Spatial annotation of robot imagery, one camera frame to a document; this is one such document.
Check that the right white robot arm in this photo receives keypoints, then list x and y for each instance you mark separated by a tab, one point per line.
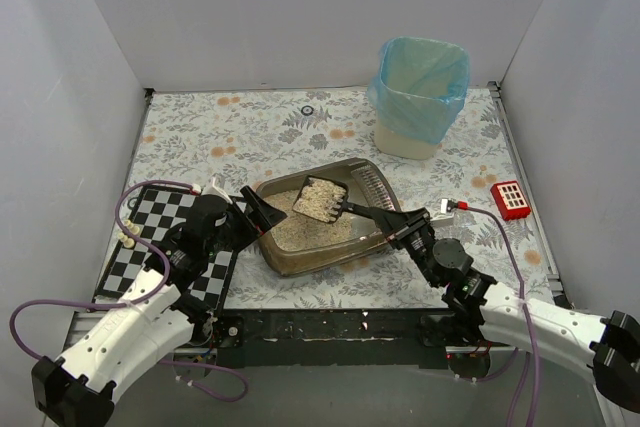
603	349

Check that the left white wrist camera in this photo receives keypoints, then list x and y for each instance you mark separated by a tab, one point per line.
213	186

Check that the floral table mat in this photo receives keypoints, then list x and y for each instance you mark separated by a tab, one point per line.
248	138

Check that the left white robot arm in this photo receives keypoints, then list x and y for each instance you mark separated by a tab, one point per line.
155	315

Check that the black litter scoop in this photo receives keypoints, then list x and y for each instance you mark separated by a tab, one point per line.
347	206

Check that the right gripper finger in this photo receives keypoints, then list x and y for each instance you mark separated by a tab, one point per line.
415	220
393	224

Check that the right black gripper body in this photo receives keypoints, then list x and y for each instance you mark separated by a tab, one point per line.
407	226

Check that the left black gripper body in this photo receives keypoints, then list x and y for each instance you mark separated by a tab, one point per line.
245	217

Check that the red toy block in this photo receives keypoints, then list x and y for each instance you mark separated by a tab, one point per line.
510	200

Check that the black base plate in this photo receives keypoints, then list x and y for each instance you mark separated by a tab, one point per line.
423	337

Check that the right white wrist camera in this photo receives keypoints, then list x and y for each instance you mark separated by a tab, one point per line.
445	216

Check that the grey litter clump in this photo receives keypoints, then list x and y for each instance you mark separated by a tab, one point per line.
320	199

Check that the blue plastic bin liner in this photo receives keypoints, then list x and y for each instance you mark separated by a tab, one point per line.
420	87

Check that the beige trash bin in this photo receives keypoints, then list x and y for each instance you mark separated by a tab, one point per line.
391	143

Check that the brown plastic litter box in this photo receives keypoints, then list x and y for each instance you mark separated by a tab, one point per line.
300	245

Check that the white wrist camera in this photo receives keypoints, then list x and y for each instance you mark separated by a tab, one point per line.
445	216
213	186

